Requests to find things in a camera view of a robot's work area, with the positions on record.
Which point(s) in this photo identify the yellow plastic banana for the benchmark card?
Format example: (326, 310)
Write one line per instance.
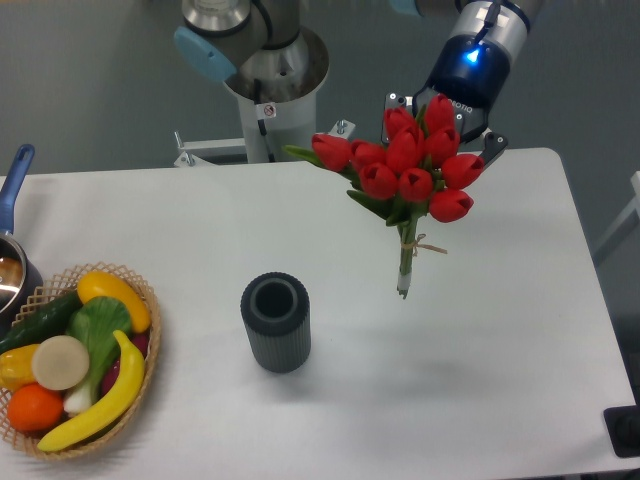
(109, 408)

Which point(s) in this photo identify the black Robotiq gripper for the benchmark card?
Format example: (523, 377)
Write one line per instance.
(470, 75)

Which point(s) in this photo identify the black device at edge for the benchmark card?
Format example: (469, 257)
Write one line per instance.
(623, 428)

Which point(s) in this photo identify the white frame at right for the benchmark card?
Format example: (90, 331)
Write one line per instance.
(620, 228)

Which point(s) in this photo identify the yellow bell pepper toy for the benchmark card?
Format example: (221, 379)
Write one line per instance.
(16, 370)

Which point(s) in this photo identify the blue handled metal pot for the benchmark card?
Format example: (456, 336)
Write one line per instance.
(19, 277)

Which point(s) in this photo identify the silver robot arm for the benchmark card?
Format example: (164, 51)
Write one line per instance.
(274, 67)

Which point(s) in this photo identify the dark grey ribbed vase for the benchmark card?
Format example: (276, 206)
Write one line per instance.
(275, 309)

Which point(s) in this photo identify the dark green cucumber toy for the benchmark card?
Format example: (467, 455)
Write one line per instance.
(49, 320)

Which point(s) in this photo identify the beige round slice toy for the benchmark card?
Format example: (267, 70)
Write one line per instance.
(60, 363)

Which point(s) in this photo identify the green bok choy toy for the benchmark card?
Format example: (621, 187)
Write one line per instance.
(93, 325)

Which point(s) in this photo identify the woven wicker basket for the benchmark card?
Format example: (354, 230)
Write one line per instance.
(58, 285)

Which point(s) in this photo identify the red tulip bouquet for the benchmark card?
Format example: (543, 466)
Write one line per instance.
(419, 173)

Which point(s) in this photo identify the orange plastic fruit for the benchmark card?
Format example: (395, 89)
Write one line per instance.
(33, 408)

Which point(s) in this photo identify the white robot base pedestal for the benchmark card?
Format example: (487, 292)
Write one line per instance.
(267, 127)

